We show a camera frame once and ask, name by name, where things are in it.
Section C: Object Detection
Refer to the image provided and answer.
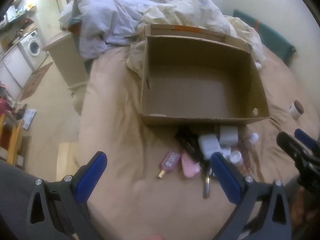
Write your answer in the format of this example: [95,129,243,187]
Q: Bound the red bag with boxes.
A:
[0,97,11,111]

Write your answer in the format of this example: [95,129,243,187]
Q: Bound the brown doormat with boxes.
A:
[20,62,53,102]

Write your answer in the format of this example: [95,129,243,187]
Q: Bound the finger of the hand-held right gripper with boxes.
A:
[294,129,320,155]
[276,131,320,180]

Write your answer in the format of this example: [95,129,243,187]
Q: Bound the person's right hand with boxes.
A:
[293,189,320,240]

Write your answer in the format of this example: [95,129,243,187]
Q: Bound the purple pink keychain bottle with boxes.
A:
[157,150,182,179]

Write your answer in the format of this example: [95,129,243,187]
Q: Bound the cardboard box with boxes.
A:
[139,24,277,128]

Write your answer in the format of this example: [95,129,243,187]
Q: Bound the teal cushion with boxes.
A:
[232,9,297,67]

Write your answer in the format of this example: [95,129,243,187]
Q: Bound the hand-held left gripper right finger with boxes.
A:
[210,152,293,240]

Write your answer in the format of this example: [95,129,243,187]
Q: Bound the white washing machine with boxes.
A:
[19,30,44,67]

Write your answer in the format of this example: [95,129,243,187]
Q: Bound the lilac duvet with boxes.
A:
[59,0,165,60]

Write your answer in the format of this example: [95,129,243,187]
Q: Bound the wooden chair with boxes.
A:
[0,112,24,165]

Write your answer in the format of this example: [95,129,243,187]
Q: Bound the cluttered kitchen shelf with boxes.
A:
[0,0,38,30]

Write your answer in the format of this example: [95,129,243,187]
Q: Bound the white charger adapter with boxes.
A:
[219,126,238,145]

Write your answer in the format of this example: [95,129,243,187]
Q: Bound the white earbuds case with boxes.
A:
[198,133,222,159]

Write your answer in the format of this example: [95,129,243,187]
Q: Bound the black rectangular tube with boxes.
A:
[174,127,203,162]

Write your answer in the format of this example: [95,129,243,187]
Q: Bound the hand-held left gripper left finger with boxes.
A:
[26,151,108,240]

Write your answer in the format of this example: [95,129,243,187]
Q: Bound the pink oval case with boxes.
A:
[181,152,201,177]

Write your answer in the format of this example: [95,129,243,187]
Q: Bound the white pill bottle red label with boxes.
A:
[244,132,260,148]

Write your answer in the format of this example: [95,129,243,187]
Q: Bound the white cabinet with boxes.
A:
[0,46,33,88]

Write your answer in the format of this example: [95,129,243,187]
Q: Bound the bed with beige sheet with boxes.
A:
[75,47,320,240]

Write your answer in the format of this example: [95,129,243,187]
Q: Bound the cream printed blanket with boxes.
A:
[126,0,265,77]

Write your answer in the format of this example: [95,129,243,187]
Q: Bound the small white pill bottle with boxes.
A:
[229,150,243,166]

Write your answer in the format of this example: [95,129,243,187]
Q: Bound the dark pen-like tools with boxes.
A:
[200,159,216,199]

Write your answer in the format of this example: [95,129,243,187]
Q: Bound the white bathroom scale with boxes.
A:
[22,109,37,130]

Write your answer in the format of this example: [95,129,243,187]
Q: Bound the beige nightstand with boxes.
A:
[42,31,89,90]

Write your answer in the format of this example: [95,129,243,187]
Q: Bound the white jar with brown lid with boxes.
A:
[289,100,305,120]

